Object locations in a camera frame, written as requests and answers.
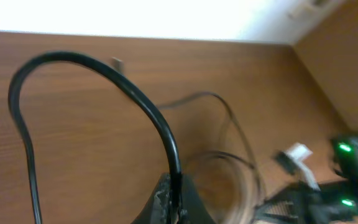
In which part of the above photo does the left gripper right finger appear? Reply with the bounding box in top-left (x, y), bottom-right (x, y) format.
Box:
top-left (178, 175), bottom-right (215, 224)

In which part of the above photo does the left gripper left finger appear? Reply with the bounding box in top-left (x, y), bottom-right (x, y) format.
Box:
top-left (132, 173), bottom-right (172, 224)

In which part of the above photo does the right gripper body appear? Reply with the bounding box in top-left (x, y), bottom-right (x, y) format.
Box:
top-left (253, 182), bottom-right (322, 224)

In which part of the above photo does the black USB cable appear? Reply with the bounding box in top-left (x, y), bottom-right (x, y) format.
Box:
top-left (110, 57), bottom-right (264, 224)
top-left (7, 51), bottom-right (183, 224)

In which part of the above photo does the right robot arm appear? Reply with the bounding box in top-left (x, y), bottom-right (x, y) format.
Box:
top-left (251, 132), bottom-right (358, 223)

